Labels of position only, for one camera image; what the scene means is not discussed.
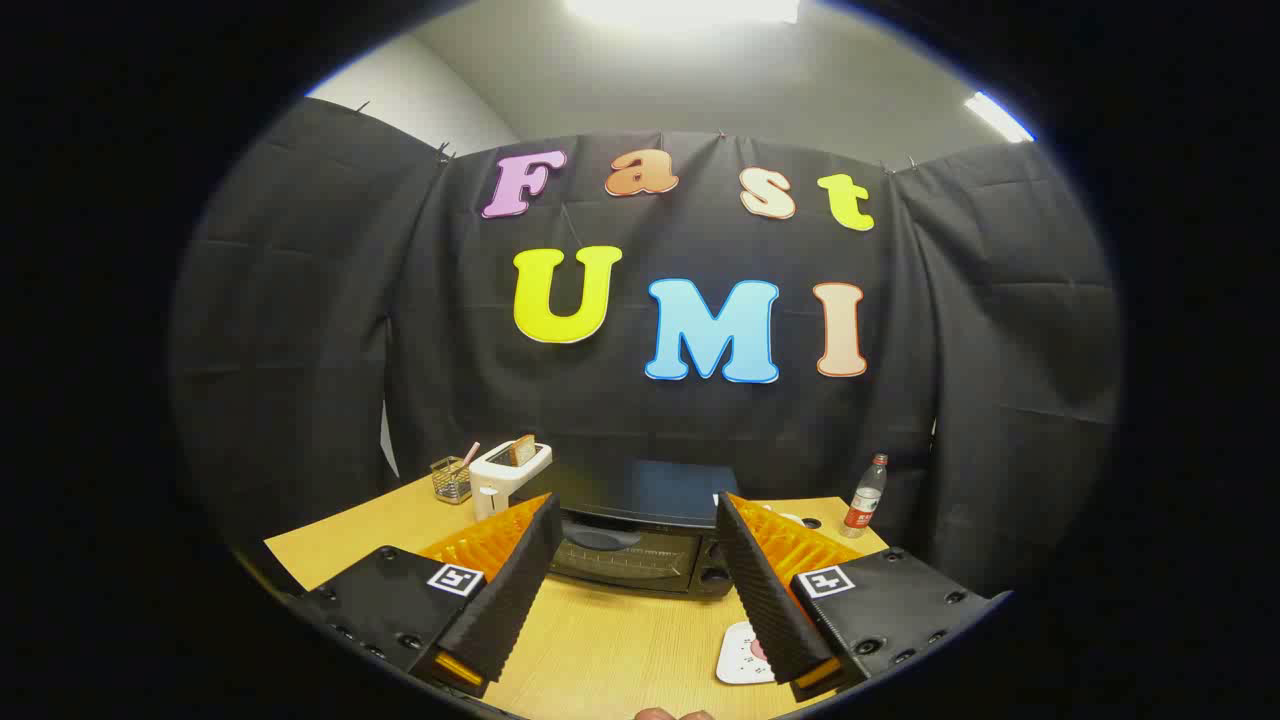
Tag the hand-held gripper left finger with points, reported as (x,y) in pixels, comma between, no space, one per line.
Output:
(515,590)

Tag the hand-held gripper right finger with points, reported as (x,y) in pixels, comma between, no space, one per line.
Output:
(765,590)

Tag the pink round meat slice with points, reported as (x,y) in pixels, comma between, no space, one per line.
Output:
(757,650)

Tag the white square plate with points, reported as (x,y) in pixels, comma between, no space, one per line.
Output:
(735,660)

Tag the black toaster oven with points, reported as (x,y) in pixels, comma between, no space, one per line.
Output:
(640,560)

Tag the white pop-up toaster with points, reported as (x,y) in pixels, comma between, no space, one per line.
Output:
(495,480)

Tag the white divided bean tray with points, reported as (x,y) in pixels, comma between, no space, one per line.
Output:
(795,518)

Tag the clear red label water bottle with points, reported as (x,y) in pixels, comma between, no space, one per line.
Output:
(862,505)

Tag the brown toast slice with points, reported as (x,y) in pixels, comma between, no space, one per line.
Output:
(522,450)

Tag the pink pen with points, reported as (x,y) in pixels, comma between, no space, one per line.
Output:
(469,455)

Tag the narrow ceiling light strip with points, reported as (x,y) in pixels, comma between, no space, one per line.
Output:
(998,117)

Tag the large ceiling light panel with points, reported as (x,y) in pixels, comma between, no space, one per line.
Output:
(680,8)

